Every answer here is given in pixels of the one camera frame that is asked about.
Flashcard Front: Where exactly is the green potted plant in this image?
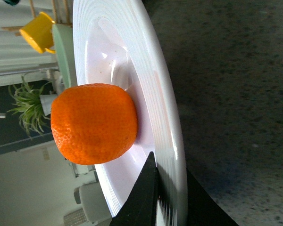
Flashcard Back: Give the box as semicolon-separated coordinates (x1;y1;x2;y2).
8;75;52;137

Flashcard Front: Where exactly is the light green bowl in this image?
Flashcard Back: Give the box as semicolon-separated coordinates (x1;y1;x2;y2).
52;24;77;88

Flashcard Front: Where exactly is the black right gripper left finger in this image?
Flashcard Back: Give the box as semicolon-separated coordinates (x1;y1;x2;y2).
110;152;158;226

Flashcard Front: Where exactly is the wooden dish rack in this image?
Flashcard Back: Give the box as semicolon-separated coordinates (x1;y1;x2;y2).
1;0;74;37

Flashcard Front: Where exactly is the orange mandarin fruit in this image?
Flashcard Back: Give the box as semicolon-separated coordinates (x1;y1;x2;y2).
50;83;138;165

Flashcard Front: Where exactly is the white ridged plate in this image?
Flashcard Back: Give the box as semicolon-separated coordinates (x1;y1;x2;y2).
73;0;188;226

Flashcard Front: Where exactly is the dark green object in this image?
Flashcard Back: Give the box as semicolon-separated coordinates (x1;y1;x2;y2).
3;0;20;6

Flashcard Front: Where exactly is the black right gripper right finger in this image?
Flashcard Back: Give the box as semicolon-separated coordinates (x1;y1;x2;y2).
187;171;238;226

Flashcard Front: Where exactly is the yellow mug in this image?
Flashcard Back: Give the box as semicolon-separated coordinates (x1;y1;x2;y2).
19;12;56;54

